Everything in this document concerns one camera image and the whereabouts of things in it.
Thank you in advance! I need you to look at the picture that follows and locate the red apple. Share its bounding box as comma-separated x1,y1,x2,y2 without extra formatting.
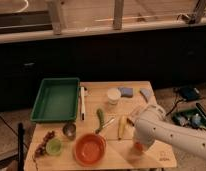
134,143,144,152

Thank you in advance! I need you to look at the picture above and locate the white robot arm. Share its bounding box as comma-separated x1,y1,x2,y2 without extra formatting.
134,104,206,160

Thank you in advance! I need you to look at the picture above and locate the white paper cup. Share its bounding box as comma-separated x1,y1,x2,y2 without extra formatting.
107,88,121,105

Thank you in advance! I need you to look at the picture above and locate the small metal cup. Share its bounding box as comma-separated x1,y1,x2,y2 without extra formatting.
63,123,76,140

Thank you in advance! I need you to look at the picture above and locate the small green cup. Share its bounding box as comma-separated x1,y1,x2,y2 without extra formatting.
46,138,62,156

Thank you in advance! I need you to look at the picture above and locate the blue sponge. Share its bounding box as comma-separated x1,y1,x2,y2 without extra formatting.
119,87,133,98

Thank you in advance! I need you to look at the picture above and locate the white marker pen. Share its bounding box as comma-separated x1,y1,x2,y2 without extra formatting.
80,86,86,121

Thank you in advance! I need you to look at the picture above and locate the wooden block brush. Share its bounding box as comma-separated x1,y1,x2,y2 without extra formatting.
127,107,142,125

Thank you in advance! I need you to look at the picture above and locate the yellow banana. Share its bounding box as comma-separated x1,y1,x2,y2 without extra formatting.
118,116,127,140

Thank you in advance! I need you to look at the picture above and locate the green plastic tray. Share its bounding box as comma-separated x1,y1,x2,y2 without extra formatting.
31,78,80,123

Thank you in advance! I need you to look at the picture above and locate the orange plastic bowl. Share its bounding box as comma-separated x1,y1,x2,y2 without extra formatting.
73,133,106,166

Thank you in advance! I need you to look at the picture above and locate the black device on floor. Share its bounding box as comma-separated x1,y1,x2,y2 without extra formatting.
178,86,200,101

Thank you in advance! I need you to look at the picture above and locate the dark grape bunch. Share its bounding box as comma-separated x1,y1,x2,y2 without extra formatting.
34,131,55,158

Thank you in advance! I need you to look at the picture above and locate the green box of items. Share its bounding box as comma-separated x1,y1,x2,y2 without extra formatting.
172,103,206,130

